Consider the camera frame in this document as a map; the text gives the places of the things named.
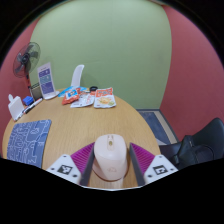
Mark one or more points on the acrylic sign stand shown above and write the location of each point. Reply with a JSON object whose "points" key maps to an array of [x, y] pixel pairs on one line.
{"points": [[46, 80]]}

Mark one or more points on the small black object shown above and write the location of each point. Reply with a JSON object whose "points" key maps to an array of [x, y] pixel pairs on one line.
{"points": [[93, 88]]}

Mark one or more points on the black standing fan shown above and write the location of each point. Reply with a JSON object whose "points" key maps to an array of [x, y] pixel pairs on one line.
{"points": [[26, 60]]}

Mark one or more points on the white chair back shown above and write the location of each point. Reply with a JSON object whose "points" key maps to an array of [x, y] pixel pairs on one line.
{"points": [[77, 75]]}

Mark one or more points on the white tissue box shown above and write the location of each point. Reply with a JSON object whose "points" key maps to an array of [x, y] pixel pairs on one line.
{"points": [[15, 108]]}

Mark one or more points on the black office chair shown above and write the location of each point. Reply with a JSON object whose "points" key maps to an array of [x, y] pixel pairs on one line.
{"points": [[196, 146]]}

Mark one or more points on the white black-capped marker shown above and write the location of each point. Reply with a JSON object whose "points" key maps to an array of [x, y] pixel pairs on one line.
{"points": [[34, 105]]}

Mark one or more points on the light blue snack packet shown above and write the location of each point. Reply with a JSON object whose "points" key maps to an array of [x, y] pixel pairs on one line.
{"points": [[66, 90]]}

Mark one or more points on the pale pink computer mouse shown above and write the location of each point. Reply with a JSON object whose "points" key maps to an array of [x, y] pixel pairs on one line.
{"points": [[110, 155]]}

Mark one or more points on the blue whiteboard eraser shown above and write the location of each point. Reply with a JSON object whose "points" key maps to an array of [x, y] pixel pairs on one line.
{"points": [[28, 100]]}

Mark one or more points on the blue patterned mouse pad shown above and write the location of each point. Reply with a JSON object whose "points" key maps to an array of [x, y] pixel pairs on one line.
{"points": [[29, 141]]}

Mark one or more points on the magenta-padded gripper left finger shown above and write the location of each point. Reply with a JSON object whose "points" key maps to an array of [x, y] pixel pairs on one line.
{"points": [[63, 168]]}

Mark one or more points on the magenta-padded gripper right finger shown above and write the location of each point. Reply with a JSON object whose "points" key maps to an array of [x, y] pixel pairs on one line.
{"points": [[161, 169]]}

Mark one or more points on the orange and white snack packet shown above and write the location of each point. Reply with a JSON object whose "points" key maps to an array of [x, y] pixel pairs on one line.
{"points": [[105, 97]]}

